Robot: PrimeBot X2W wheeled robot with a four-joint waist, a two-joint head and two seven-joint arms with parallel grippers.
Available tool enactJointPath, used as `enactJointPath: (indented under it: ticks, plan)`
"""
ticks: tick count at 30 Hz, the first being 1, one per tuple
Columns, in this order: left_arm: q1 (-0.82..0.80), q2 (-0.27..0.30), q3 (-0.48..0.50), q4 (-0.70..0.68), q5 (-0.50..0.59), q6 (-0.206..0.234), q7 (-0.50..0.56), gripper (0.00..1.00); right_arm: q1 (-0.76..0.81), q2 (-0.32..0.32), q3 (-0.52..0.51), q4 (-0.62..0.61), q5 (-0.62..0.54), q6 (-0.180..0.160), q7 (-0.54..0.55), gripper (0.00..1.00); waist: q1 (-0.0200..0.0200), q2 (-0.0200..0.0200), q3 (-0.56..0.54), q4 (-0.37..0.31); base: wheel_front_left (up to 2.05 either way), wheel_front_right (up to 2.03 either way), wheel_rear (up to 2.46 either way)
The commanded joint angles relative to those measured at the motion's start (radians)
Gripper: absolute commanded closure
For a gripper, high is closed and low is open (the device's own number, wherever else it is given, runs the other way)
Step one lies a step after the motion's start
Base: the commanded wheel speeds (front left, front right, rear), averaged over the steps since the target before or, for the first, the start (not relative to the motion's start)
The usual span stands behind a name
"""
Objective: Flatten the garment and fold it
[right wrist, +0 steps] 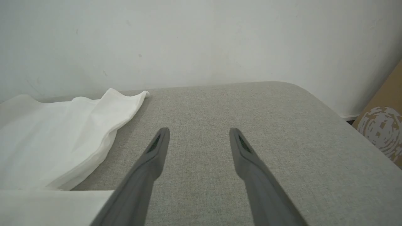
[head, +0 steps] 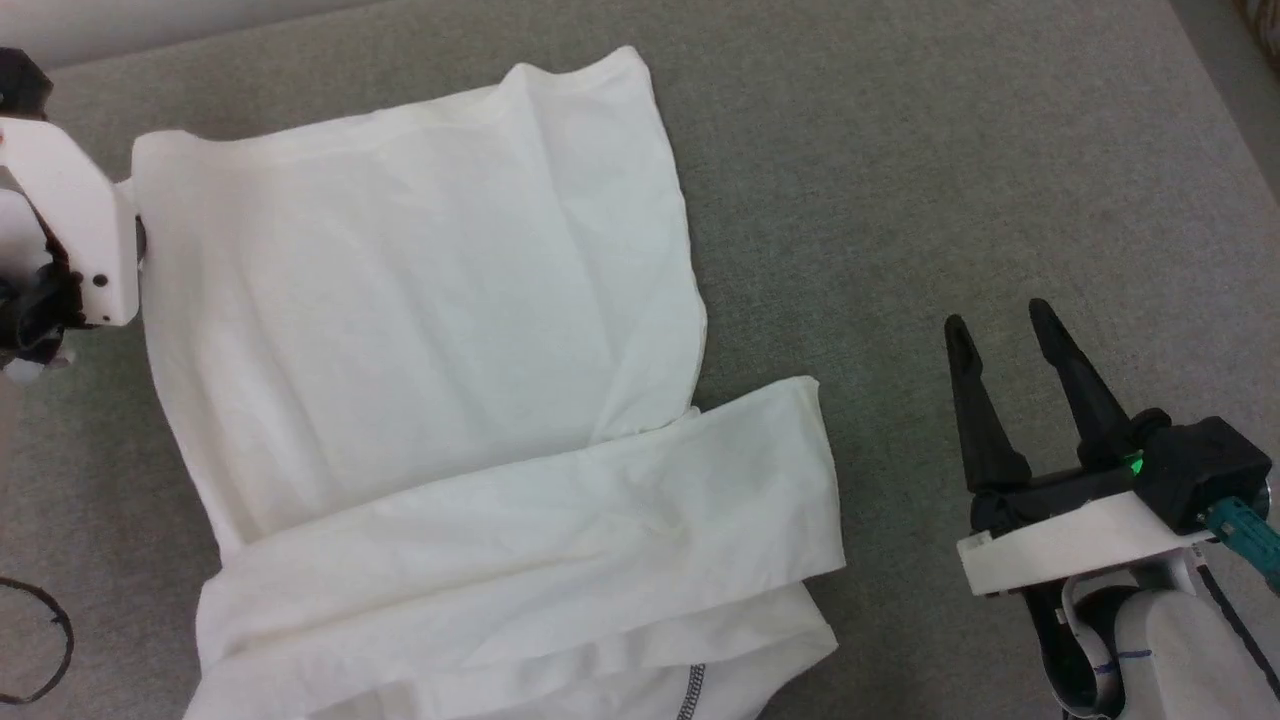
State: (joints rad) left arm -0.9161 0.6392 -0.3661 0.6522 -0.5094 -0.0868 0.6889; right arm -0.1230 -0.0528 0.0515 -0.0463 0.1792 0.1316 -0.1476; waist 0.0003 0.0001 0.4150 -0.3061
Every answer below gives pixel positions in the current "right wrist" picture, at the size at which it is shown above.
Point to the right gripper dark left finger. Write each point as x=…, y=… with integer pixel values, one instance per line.
x=138, y=188

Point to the white garment with grey stitching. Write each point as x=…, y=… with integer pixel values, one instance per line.
x=47, y=141

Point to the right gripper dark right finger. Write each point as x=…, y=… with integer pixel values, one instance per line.
x=263, y=194

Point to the brown cardboard box white print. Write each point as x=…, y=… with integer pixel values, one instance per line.
x=389, y=100

